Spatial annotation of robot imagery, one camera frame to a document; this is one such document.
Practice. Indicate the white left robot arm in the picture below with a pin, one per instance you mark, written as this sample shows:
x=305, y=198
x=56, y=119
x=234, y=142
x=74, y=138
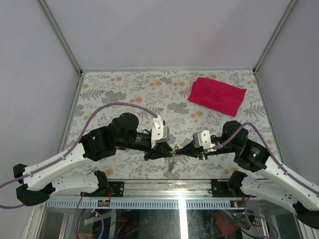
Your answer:
x=41, y=181

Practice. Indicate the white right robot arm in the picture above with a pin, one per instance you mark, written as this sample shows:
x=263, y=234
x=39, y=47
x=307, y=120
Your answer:
x=288, y=189

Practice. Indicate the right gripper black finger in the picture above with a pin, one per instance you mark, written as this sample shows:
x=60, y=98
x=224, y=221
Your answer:
x=191, y=145
x=188, y=152

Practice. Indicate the white slotted cable duct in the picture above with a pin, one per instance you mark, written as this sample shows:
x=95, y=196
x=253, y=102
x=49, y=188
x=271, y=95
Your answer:
x=144, y=204

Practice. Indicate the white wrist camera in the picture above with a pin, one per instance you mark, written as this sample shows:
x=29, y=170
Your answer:
x=159, y=132
x=202, y=140

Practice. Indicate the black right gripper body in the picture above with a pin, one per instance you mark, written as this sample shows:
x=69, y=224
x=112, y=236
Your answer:
x=218, y=151

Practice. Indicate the metal key organiser with rings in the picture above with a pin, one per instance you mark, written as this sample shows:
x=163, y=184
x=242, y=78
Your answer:
x=173, y=159

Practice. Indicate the aluminium mounting rail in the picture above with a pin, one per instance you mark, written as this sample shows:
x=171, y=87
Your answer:
x=207, y=188

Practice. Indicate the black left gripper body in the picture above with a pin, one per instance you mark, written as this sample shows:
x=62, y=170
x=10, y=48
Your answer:
x=142, y=144

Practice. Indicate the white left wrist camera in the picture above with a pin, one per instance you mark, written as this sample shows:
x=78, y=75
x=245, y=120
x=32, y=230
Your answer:
x=159, y=132

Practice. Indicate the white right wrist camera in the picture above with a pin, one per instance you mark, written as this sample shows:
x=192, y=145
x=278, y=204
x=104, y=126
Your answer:
x=202, y=140

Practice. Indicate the pink folded cloth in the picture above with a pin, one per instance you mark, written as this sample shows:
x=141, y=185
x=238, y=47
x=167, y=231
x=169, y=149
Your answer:
x=217, y=96

